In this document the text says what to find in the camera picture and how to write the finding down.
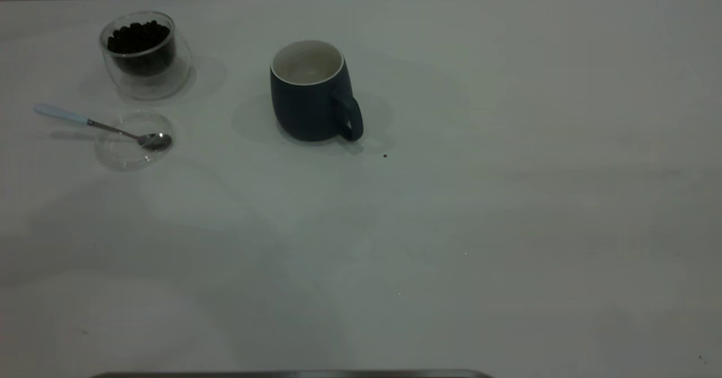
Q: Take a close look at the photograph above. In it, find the dark grey ceramic mug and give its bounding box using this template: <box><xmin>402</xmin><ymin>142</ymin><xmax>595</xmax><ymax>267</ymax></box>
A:
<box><xmin>270</xmin><ymin>39</ymin><xmax>364</xmax><ymax>143</ymax></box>

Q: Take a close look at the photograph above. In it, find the metal spoon with pale handle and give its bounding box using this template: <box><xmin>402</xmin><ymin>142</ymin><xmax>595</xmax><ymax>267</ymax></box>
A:
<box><xmin>33</xmin><ymin>104</ymin><xmax>173</xmax><ymax>152</ymax></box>

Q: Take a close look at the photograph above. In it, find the clear glass lid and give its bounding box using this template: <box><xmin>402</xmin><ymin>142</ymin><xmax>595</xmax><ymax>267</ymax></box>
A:
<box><xmin>93</xmin><ymin>111</ymin><xmax>177</xmax><ymax>171</ymax></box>

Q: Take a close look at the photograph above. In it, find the pile of coffee beans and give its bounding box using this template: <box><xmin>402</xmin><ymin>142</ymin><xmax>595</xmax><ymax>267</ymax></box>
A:
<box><xmin>106</xmin><ymin>20</ymin><xmax>175</xmax><ymax>77</ymax></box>

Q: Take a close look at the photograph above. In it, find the clear double-wall glass jar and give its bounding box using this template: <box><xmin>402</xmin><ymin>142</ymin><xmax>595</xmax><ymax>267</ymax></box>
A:
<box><xmin>99</xmin><ymin>10</ymin><xmax>192</xmax><ymax>101</ymax></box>

